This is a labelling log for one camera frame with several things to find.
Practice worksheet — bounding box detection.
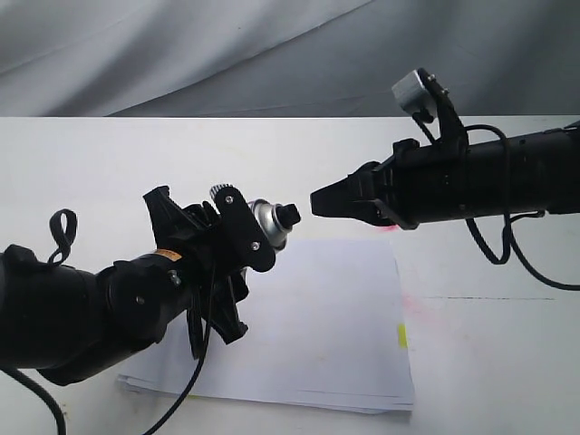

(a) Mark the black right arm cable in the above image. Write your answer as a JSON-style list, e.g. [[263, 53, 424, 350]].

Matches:
[[414, 112, 580, 291]]

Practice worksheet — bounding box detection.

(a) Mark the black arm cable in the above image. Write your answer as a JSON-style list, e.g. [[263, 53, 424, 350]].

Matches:
[[0, 208, 237, 435], [414, 112, 580, 291]]

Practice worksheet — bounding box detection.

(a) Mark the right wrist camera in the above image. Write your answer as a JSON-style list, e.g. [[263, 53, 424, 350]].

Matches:
[[391, 67, 463, 150]]

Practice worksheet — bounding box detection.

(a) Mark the grey backdrop cloth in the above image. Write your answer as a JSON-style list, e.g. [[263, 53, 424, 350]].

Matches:
[[1, 1, 579, 117]]

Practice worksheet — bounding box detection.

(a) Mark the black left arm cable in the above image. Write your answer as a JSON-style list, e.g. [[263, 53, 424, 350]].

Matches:
[[0, 208, 237, 435]]

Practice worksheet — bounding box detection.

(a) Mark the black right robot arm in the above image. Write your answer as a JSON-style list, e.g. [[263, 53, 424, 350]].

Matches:
[[310, 126, 579, 230]]

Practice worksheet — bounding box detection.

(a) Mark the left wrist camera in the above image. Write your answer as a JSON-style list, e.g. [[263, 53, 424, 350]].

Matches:
[[210, 184, 276, 273]]

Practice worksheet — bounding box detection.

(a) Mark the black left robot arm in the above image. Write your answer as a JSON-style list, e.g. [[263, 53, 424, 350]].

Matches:
[[1, 186, 259, 386]]

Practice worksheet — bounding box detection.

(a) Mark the white paper stack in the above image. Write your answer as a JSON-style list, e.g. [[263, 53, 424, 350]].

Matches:
[[116, 237, 416, 415]]

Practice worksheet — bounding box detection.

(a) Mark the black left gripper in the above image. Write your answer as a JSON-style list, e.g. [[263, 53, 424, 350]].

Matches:
[[143, 186, 248, 343]]

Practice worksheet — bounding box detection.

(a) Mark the polka dot spray paint can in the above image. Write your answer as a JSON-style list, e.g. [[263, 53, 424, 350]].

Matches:
[[247, 198, 302, 253]]

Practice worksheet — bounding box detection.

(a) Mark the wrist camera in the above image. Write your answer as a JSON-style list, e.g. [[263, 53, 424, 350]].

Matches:
[[210, 184, 276, 273], [391, 67, 463, 150]]

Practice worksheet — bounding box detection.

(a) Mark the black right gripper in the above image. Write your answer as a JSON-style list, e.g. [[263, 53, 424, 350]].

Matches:
[[310, 139, 468, 229]]

